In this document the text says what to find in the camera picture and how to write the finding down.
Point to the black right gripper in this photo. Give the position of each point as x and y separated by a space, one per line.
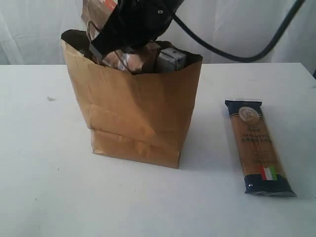
134 23

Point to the brown kraft stand-up pouch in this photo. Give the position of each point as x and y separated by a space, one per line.
95 13

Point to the small white blue carton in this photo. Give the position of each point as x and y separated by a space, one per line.
170 60

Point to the brown paper shopping bag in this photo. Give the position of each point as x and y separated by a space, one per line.
144 117

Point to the spaghetti packet with Italian flag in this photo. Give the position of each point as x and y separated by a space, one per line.
262 169

